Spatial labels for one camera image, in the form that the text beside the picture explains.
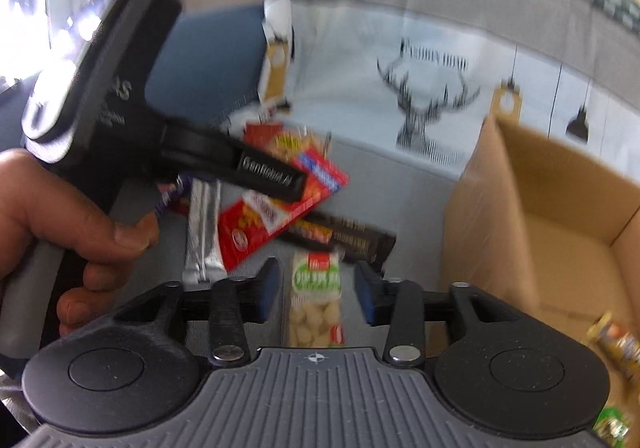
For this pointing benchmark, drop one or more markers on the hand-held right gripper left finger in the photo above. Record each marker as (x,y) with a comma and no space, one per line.
(269,290)

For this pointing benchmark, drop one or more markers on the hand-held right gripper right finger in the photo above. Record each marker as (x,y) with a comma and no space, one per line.
(364,298)

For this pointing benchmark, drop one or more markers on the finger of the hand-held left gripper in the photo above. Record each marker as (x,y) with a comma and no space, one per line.
(265,172)

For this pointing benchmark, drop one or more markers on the clear peanut packet green label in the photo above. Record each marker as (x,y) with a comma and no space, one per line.
(315,303)

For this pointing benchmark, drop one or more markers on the purple snack packet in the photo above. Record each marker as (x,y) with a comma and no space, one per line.
(172,193)

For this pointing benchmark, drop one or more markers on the cardboard box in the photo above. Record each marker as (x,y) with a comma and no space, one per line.
(500,228)

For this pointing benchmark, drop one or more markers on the person's left hand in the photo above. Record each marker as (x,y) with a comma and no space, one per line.
(55,213)

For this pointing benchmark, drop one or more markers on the red yellow snack packet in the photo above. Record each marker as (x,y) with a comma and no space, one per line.
(270,140)

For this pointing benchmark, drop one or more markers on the red blue snack packet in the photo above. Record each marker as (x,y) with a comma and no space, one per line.
(325,175)

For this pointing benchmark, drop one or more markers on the red snack packet white label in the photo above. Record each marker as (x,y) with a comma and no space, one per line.
(250,233)

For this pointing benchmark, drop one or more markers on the black snack packet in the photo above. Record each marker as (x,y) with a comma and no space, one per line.
(350,235)

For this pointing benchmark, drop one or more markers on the silver snack packet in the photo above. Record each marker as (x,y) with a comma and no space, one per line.
(202,233)

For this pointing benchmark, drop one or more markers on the deer printed grey cloth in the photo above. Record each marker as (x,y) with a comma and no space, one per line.
(350,52)

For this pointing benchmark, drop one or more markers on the green snack packet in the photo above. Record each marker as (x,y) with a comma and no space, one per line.
(612,425)

